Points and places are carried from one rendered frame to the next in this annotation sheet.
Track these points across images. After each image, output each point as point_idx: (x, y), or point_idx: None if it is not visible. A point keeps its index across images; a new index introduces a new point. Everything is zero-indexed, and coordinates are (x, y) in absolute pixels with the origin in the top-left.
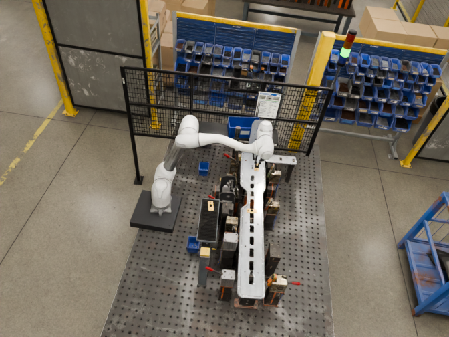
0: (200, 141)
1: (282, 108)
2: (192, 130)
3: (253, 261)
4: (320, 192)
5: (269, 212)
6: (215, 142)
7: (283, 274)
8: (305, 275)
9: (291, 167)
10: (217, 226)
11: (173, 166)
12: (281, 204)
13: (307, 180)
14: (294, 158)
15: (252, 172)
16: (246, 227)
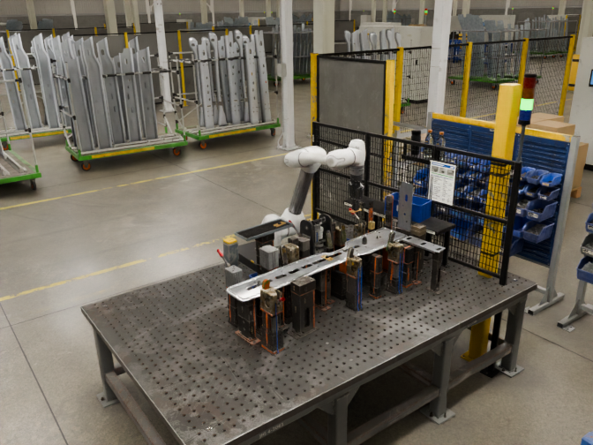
0: (300, 156)
1: (460, 190)
2: (304, 150)
3: (273, 280)
4: (469, 314)
5: (348, 270)
6: (312, 160)
7: (316, 341)
8: (338, 354)
9: (434, 260)
10: (263, 233)
11: (294, 206)
12: (398, 302)
13: (467, 300)
14: (442, 248)
15: (371, 240)
16: (304, 263)
